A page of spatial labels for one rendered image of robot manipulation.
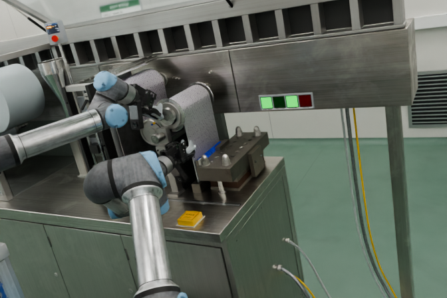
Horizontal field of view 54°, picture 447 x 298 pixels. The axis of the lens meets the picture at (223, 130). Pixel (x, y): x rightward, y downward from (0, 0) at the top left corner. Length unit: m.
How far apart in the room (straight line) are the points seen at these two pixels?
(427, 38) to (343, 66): 2.36
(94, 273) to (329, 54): 1.44
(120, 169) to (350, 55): 1.01
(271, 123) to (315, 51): 2.92
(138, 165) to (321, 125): 3.42
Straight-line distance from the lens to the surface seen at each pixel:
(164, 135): 1.85
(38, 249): 2.46
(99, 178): 1.28
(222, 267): 1.72
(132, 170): 1.26
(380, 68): 1.81
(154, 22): 2.18
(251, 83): 1.99
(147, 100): 1.72
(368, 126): 4.43
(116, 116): 1.45
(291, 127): 4.65
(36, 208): 2.29
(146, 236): 1.19
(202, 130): 1.94
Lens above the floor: 1.72
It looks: 18 degrees down
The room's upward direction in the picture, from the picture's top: 12 degrees counter-clockwise
